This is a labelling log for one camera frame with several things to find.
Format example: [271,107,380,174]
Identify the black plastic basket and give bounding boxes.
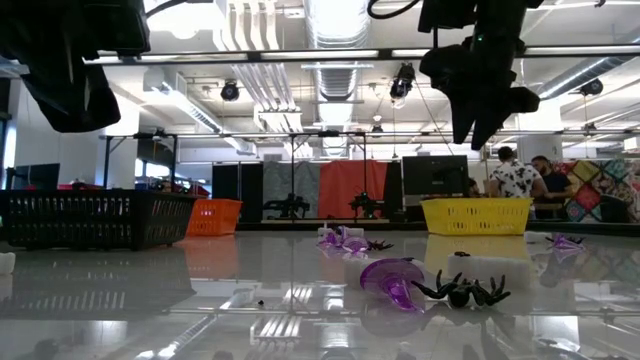
[0,188,199,252]

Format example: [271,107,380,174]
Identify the orange cloth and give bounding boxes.
[318,159,390,220]

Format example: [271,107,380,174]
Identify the black camera cable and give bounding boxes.
[366,0,424,21]
[143,0,211,20]

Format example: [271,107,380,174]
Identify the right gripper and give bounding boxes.
[418,34,542,151]

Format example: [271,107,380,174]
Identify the black partition panels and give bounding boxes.
[211,162,265,224]

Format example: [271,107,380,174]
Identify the person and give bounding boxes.
[487,145,549,200]
[530,154,575,206]

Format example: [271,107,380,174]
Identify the black left camera cable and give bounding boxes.
[143,0,211,20]

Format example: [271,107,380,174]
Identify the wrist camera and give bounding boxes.
[97,0,152,56]
[417,0,477,34]

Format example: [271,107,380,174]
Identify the white ceiling pipes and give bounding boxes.
[213,0,306,134]

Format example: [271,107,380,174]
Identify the orange plastic basket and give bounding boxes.
[185,198,245,238]

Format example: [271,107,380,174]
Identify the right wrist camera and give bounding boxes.
[417,0,477,34]

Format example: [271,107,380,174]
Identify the black right camera cable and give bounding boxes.
[366,0,424,21]

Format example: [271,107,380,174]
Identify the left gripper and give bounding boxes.
[0,0,122,134]

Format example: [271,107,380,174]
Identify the black distant rig frame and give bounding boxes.
[99,129,640,221]

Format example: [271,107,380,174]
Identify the black ceiling spotlight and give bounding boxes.
[388,62,417,101]
[579,78,605,97]
[219,81,241,103]

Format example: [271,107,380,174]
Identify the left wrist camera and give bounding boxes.
[97,0,152,56]

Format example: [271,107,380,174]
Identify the black monitor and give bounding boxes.
[4,163,62,191]
[401,154,471,198]

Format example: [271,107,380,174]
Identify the grey cloth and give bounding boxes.
[262,160,321,220]

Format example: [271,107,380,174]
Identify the colourful patchwork quilt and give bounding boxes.
[552,158,640,225]

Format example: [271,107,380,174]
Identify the yellow plastic basket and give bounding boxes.
[420,197,535,237]

